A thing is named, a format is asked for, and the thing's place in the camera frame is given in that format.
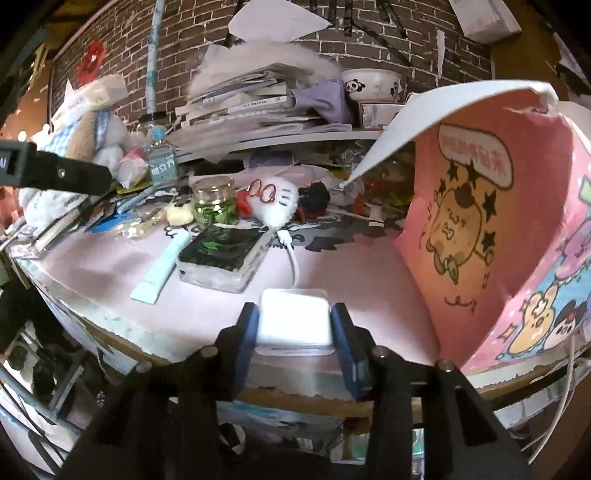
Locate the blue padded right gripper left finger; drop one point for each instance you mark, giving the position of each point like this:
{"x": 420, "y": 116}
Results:
{"x": 235, "y": 347}

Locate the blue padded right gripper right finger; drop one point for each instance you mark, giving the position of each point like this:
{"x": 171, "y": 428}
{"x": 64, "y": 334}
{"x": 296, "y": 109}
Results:
{"x": 353, "y": 346}

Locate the light blue cream tube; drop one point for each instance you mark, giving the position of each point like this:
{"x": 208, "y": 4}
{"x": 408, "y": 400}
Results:
{"x": 151, "y": 284}

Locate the white plush with red glasses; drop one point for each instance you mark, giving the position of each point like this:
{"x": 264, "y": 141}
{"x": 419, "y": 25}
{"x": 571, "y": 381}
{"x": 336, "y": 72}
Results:
{"x": 271, "y": 200}

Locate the brown eared plush dog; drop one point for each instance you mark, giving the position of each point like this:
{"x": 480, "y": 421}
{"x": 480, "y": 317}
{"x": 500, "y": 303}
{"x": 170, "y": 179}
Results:
{"x": 84, "y": 128}

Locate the blue flat plastic piece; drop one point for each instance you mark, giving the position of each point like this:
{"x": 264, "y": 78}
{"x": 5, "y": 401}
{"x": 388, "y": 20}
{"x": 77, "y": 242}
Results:
{"x": 110, "y": 223}

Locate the clear water bottle blue label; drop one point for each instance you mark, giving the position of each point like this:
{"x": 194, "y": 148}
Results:
{"x": 161, "y": 159}

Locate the yellow sponge puff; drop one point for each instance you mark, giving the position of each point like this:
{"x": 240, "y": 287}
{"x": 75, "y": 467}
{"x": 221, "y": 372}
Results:
{"x": 179, "y": 213}

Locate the green glass jar gold lid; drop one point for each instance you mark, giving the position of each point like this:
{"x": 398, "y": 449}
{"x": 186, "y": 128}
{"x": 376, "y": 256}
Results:
{"x": 214, "y": 202}

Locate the black scrunchie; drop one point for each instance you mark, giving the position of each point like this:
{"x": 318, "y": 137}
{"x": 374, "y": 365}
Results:
{"x": 313, "y": 201}

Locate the white shelf board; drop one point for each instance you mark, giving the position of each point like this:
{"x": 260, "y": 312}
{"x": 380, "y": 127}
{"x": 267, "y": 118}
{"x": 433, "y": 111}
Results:
{"x": 216, "y": 152}

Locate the white fluffy fur piece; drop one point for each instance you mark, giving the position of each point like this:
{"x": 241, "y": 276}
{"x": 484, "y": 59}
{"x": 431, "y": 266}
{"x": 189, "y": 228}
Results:
{"x": 247, "y": 57}

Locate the brown silver box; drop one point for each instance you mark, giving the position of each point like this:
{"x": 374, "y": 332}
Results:
{"x": 376, "y": 116}

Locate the stack of books and papers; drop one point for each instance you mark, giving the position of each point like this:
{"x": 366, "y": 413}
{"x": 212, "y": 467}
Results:
{"x": 255, "y": 105}

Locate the purple cloth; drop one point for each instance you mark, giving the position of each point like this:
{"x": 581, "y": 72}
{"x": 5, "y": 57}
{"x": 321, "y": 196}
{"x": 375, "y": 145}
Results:
{"x": 327, "y": 98}

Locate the panda print ceramic bowl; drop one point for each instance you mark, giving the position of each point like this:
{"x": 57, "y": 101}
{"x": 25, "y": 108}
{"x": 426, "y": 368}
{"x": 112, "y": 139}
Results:
{"x": 373, "y": 85}

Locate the pink white paper bag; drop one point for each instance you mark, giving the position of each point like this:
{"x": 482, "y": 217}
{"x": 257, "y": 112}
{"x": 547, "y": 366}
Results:
{"x": 485, "y": 21}

